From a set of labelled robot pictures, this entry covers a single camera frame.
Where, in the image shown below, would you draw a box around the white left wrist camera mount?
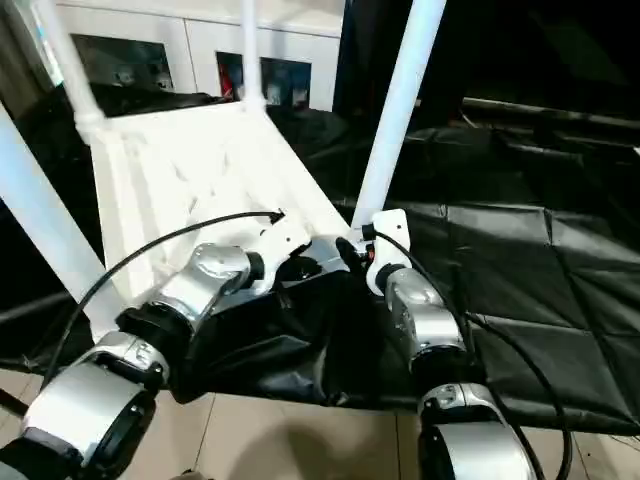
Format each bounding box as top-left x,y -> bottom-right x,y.
249,212 -> 315,297

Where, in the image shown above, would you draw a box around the black work mat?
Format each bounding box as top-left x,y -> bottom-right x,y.
0,82 -> 640,436

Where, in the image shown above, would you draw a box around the white pole teal bands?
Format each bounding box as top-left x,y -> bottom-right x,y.
34,24 -> 67,90

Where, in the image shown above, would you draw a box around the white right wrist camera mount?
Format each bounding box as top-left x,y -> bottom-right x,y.
359,208 -> 413,297

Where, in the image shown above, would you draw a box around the white glass-door cabinet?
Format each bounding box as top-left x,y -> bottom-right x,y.
49,0 -> 347,115

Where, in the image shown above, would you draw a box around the large black box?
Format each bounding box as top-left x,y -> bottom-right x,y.
333,0 -> 467,127

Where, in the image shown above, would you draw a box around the white plastic table top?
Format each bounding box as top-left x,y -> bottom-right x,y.
74,102 -> 362,347

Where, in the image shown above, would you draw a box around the silver metal bar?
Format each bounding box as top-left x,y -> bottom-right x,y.
462,96 -> 640,123

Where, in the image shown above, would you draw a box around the grey curtain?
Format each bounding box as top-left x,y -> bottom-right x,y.
0,0 -> 51,117

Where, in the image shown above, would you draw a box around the black metal frame leg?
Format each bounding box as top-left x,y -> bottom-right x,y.
0,387 -> 27,417

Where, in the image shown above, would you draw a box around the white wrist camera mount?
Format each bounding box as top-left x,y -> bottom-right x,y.
249,212 -> 315,297
359,208 -> 413,297

